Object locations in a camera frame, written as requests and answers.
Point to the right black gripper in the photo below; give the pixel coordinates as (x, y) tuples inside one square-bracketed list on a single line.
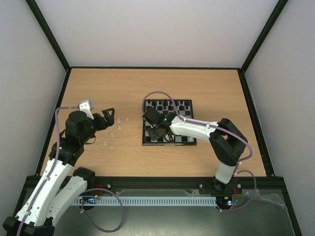
[(154, 131)]

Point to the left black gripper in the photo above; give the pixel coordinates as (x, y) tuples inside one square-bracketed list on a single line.
[(110, 120)]

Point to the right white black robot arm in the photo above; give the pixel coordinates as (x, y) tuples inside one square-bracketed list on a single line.
[(227, 142)]

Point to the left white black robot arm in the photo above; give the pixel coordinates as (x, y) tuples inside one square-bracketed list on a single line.
[(49, 201)]

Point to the circuit board with leds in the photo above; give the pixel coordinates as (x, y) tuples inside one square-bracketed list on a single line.
[(227, 200)]

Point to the black and white chessboard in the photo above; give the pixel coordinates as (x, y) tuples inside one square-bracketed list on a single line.
[(154, 117)]

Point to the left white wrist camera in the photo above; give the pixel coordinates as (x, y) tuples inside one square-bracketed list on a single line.
[(87, 106)]

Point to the white slotted cable duct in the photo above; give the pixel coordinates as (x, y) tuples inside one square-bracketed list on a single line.
[(148, 201)]

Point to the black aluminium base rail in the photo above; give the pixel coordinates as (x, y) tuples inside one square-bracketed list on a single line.
[(205, 185)]

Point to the black frame post left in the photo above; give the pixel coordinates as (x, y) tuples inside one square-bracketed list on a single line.
[(33, 6)]

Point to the black frame post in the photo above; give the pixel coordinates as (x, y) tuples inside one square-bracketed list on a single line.
[(33, 6), (279, 7)]

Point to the black frame post right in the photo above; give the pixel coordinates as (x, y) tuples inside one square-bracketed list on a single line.
[(279, 7)]

